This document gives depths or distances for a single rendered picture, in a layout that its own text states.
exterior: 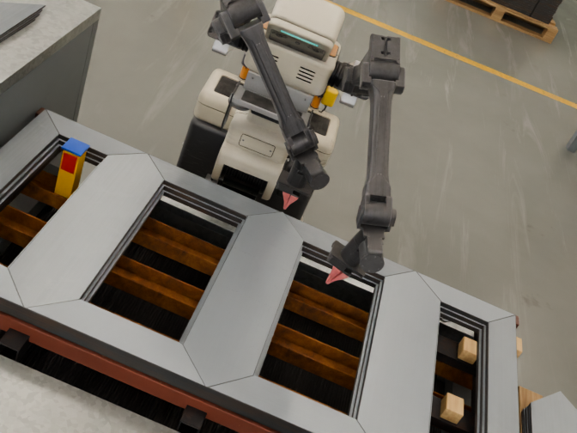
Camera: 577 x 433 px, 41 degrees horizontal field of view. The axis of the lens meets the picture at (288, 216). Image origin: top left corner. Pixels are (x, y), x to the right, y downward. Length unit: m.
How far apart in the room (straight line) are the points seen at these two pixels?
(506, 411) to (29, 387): 1.19
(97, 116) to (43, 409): 2.46
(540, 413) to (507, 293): 1.96
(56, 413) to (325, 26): 1.32
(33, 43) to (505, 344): 1.61
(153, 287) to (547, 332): 2.39
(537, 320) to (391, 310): 1.99
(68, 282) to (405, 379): 0.87
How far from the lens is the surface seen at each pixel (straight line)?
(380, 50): 1.99
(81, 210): 2.10
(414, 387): 2.02
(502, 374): 2.23
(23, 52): 2.32
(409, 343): 2.13
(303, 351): 2.19
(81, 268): 1.94
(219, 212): 2.27
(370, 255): 1.78
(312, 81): 2.46
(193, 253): 2.34
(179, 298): 2.19
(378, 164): 1.84
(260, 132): 2.59
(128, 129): 4.01
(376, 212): 1.79
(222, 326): 1.91
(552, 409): 2.26
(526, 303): 4.15
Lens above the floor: 2.20
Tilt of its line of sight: 35 degrees down
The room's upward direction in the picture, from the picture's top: 24 degrees clockwise
